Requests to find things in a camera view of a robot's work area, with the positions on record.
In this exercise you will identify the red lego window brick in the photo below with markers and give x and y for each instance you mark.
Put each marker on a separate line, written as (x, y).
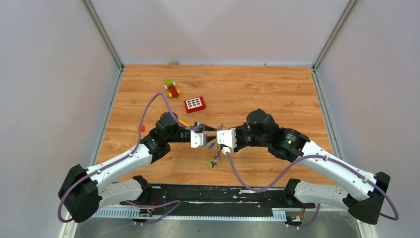
(195, 104)

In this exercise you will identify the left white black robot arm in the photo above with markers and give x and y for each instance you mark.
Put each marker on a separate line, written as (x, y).
(86, 190)

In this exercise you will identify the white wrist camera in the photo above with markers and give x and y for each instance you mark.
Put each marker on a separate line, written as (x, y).
(198, 139)
(227, 140)

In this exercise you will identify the lego car toy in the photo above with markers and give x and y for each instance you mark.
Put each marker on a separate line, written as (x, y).
(170, 86)

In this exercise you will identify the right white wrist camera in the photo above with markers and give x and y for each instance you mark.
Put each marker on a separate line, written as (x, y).
(227, 140)

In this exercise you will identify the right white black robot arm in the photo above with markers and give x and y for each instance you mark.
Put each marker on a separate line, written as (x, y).
(360, 192)

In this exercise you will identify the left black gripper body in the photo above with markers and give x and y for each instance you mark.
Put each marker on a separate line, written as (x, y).
(197, 124)

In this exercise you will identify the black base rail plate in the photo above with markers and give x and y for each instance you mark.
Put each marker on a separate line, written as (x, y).
(218, 201)

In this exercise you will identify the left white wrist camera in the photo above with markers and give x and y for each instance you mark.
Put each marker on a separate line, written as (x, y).
(198, 139)

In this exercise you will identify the yellow triangular toy piece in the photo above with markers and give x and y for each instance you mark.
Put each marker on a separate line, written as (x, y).
(184, 123)

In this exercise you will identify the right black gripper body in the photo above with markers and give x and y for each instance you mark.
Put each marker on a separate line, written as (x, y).
(244, 137)

